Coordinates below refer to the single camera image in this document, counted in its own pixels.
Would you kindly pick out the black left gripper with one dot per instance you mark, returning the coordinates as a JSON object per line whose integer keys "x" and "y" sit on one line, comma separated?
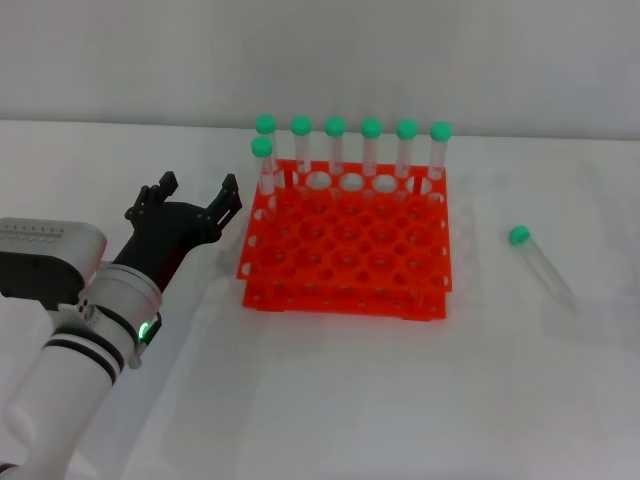
{"x": 165, "y": 230}

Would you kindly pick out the green-capped clear test tube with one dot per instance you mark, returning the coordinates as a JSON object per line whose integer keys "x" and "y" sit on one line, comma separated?
{"x": 371, "y": 127}
{"x": 519, "y": 235}
{"x": 441, "y": 131}
{"x": 262, "y": 146}
{"x": 407, "y": 128}
{"x": 301, "y": 125}
{"x": 334, "y": 126}
{"x": 266, "y": 123}

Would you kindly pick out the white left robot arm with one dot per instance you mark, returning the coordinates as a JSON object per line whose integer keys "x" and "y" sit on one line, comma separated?
{"x": 60, "y": 390}

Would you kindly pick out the orange plastic test tube rack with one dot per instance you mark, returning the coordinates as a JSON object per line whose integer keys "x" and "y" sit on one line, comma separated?
{"x": 350, "y": 295}

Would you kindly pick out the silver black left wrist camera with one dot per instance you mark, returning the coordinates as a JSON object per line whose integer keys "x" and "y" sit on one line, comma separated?
{"x": 45, "y": 260}

